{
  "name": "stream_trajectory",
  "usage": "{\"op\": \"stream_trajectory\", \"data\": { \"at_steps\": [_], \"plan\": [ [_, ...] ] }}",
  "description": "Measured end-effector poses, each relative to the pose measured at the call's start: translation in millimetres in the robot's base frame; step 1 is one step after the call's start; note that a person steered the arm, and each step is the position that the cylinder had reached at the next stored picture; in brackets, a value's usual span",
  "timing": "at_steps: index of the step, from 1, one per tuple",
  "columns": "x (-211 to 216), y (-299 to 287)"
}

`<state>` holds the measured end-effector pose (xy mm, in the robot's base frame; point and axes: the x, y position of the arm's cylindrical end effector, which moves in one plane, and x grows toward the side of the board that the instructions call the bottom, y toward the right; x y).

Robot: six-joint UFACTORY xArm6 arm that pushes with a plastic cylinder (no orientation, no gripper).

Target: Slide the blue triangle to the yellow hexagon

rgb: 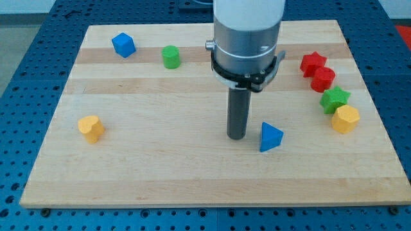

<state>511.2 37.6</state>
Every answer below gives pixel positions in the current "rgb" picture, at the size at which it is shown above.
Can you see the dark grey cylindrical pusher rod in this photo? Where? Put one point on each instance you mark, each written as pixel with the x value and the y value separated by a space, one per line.
pixel 237 113

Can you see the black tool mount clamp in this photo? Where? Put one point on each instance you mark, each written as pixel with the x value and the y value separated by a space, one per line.
pixel 253 82

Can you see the blue triangle block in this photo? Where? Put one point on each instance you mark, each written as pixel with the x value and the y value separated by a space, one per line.
pixel 271 137

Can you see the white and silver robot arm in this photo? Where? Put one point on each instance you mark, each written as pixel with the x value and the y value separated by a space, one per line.
pixel 243 55

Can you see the yellow hexagon block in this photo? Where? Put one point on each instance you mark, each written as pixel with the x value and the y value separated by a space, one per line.
pixel 345 119

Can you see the red star block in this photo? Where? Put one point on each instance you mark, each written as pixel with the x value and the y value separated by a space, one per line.
pixel 311 62

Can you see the red cylinder block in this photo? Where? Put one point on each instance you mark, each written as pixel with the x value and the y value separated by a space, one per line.
pixel 322 79

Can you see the green star block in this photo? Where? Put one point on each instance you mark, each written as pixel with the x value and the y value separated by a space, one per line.
pixel 334 98

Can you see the green cylinder block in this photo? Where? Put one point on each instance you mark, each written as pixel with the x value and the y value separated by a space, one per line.
pixel 170 57

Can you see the light wooden board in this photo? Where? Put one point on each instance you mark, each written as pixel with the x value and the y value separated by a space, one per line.
pixel 165 141

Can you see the blue cube block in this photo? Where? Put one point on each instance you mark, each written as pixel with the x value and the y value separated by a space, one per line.
pixel 124 45

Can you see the yellow heart block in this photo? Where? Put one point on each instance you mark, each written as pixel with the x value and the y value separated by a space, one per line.
pixel 91 128

